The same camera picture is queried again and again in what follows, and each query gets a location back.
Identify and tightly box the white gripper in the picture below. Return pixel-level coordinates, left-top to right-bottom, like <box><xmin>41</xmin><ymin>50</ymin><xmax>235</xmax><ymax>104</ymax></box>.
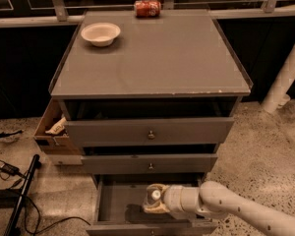
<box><xmin>143</xmin><ymin>183</ymin><xmax>200</xmax><ymax>219</ymax></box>

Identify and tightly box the clear plastic water bottle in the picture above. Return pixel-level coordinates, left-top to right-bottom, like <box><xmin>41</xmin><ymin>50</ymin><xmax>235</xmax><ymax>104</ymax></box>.
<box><xmin>147</xmin><ymin>190</ymin><xmax>161</xmax><ymax>205</ymax></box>

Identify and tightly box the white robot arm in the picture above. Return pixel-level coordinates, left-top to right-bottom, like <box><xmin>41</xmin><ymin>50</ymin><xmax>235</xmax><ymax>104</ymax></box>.
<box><xmin>143</xmin><ymin>181</ymin><xmax>295</xmax><ymax>236</ymax></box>

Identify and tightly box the grey bottom drawer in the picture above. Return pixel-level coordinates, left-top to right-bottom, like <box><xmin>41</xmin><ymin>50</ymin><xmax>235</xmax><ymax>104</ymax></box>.
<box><xmin>87</xmin><ymin>173</ymin><xmax>217</xmax><ymax>236</ymax></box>

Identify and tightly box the grey drawer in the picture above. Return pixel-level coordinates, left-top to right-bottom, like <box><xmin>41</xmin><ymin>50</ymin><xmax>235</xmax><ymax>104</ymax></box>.
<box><xmin>87</xmin><ymin>173</ymin><xmax>217</xmax><ymax>236</ymax></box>
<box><xmin>81</xmin><ymin>145</ymin><xmax>217</xmax><ymax>175</ymax></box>
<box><xmin>60</xmin><ymin>98</ymin><xmax>234</xmax><ymax>148</ymax></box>

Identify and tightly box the grey middle drawer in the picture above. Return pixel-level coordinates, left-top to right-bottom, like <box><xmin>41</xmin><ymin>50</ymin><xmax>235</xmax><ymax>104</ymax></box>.
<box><xmin>81</xmin><ymin>145</ymin><xmax>217</xmax><ymax>175</ymax></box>

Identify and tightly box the grey drawer cabinet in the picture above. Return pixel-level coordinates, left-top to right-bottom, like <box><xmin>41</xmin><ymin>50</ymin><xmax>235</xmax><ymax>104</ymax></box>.
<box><xmin>48</xmin><ymin>9</ymin><xmax>254</xmax><ymax>189</ymax></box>

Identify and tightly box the grey top drawer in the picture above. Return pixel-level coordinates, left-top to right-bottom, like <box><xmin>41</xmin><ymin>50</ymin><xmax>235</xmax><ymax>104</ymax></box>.
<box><xmin>60</xmin><ymin>98</ymin><xmax>234</xmax><ymax>148</ymax></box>

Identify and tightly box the crumpled paper in box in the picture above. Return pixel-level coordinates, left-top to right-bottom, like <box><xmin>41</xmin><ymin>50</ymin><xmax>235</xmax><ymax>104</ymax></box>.
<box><xmin>46</xmin><ymin>117</ymin><xmax>66</xmax><ymax>135</ymax></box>

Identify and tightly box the brown cardboard box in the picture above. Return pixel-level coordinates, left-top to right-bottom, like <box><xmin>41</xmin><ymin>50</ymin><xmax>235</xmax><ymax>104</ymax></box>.
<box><xmin>33</xmin><ymin>98</ymin><xmax>85</xmax><ymax>166</ymax></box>

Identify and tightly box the black stand pole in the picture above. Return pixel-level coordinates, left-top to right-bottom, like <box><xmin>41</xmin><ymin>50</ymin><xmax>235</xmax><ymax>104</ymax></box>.
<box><xmin>4</xmin><ymin>154</ymin><xmax>41</xmax><ymax>236</ymax></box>

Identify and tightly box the black power adapter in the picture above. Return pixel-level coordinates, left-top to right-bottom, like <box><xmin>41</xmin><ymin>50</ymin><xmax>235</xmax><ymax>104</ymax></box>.
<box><xmin>0</xmin><ymin>163</ymin><xmax>20</xmax><ymax>176</ymax></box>

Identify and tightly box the white pipe column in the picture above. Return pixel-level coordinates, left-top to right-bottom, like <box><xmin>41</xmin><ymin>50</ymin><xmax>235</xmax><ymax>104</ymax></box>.
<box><xmin>261</xmin><ymin>43</ymin><xmax>295</xmax><ymax>113</ymax></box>

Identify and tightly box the white paper bowl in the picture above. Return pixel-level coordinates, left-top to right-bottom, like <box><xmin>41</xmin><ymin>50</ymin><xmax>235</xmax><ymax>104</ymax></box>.
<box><xmin>81</xmin><ymin>23</ymin><xmax>121</xmax><ymax>47</ymax></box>

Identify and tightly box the orange soda can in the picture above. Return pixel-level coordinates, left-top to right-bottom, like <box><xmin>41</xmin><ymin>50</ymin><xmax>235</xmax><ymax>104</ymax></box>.
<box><xmin>134</xmin><ymin>0</ymin><xmax>161</xmax><ymax>18</ymax></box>

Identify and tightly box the black floor cable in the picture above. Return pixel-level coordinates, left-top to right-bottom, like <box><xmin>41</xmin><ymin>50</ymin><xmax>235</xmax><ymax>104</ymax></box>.
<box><xmin>21</xmin><ymin>195</ymin><xmax>91</xmax><ymax>236</ymax></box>

